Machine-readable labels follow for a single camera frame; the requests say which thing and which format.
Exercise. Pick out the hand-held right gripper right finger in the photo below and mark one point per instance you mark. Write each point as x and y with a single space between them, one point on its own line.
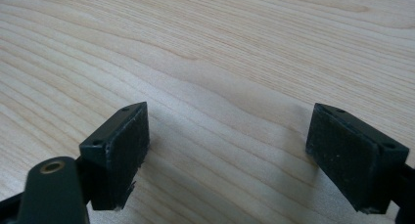
352 165

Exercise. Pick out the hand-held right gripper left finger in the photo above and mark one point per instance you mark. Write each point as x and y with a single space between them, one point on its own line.
114 165

